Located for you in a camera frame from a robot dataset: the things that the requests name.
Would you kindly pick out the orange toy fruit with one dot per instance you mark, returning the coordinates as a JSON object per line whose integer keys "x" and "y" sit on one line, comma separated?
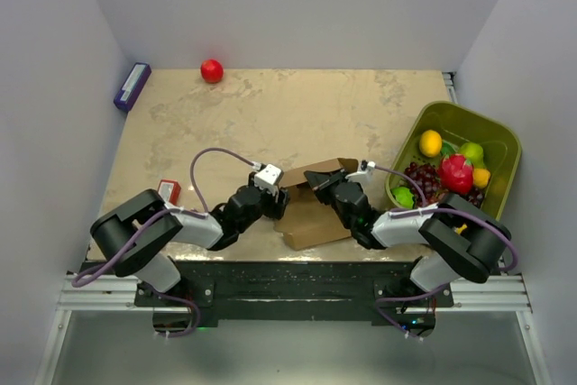
{"x": 430, "y": 143}

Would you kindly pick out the yellow toy lemon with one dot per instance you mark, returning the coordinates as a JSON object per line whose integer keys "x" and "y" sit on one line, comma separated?
{"x": 481, "y": 178}

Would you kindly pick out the green toy pear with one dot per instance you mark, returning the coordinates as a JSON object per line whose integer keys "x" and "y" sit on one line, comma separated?
{"x": 474, "y": 153}

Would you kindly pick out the purple rectangular box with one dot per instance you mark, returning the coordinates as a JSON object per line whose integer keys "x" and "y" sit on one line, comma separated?
{"x": 133, "y": 85}

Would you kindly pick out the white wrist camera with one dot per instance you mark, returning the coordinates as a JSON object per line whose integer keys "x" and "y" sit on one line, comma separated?
{"x": 364, "y": 169}
{"x": 268, "y": 178}

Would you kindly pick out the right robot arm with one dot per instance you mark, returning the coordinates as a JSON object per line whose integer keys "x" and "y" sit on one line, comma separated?
{"x": 465, "y": 242}

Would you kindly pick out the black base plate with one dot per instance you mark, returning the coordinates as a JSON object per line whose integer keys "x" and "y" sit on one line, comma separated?
{"x": 290, "y": 291}

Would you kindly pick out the brown cardboard box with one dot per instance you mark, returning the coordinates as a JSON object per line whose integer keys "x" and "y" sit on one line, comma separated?
{"x": 306, "y": 222}

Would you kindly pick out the bright green toy vegetable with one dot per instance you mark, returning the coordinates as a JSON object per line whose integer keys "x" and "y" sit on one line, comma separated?
{"x": 404, "y": 197}

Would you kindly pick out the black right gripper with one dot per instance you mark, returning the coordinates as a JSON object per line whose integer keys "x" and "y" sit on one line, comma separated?
{"x": 320, "y": 182}

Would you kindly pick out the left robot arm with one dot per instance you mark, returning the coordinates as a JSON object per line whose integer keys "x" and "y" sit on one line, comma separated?
{"x": 133, "y": 235}

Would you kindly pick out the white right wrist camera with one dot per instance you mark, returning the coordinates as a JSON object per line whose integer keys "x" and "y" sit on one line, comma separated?
{"x": 364, "y": 169}

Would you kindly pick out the red rectangular packet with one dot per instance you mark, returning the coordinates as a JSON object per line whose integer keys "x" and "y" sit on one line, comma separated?
{"x": 169, "y": 190}

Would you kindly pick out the red apple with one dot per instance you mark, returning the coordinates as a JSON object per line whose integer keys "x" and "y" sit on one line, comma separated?
{"x": 211, "y": 71}

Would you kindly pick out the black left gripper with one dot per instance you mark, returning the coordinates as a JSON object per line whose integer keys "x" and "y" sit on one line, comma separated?
{"x": 275, "y": 208}

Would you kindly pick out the olive green plastic basket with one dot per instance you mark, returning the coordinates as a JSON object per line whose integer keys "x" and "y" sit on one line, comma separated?
{"x": 451, "y": 149}

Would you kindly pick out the dark red toy grapes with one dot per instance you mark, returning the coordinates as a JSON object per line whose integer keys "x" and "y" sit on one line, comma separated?
{"x": 427, "y": 178}

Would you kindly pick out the pink dragon fruit toy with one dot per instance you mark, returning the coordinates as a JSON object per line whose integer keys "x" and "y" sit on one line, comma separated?
{"x": 455, "y": 173}

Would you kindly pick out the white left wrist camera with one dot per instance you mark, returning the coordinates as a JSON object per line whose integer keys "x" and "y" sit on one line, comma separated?
{"x": 268, "y": 178}

